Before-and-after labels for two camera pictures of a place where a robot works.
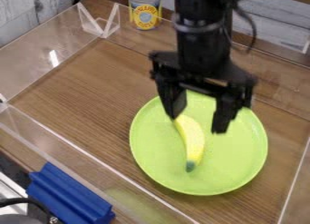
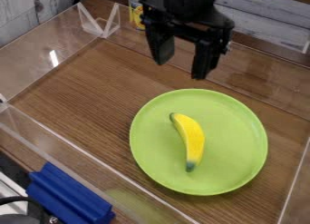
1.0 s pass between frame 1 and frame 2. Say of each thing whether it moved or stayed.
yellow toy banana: stayed
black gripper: moved
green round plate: stayed
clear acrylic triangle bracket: stayed
